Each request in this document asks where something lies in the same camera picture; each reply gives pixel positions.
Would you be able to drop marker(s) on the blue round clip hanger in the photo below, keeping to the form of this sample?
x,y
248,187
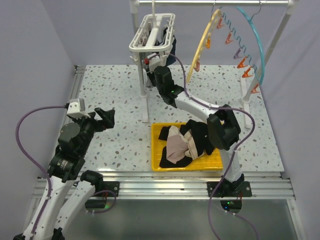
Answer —
x,y
259,73

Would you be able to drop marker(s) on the white clothes rack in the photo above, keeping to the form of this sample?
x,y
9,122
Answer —
x,y
245,82

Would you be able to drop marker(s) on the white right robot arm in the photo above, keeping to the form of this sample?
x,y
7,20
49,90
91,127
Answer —
x,y
222,127

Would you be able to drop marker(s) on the yellow plastic tray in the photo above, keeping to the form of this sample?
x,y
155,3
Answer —
x,y
206,162

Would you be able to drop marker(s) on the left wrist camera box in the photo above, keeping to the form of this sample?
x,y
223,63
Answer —
x,y
76,109

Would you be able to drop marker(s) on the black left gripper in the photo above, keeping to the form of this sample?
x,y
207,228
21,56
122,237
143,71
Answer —
x,y
108,121

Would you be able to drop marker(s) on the white rectangular clip hanger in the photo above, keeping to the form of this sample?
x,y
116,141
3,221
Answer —
x,y
156,34

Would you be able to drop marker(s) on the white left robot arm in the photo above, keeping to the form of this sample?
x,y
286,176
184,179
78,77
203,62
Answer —
x,y
67,190

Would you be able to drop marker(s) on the pink beige underwear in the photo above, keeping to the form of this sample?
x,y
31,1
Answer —
x,y
176,145

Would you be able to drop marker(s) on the navy blue underwear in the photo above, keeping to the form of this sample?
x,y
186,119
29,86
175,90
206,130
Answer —
x,y
170,59

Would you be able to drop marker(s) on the yellow round clip hanger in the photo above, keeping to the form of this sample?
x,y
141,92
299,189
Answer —
x,y
204,43

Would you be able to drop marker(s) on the black underwear beige waistband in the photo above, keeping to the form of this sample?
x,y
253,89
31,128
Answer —
x,y
196,136

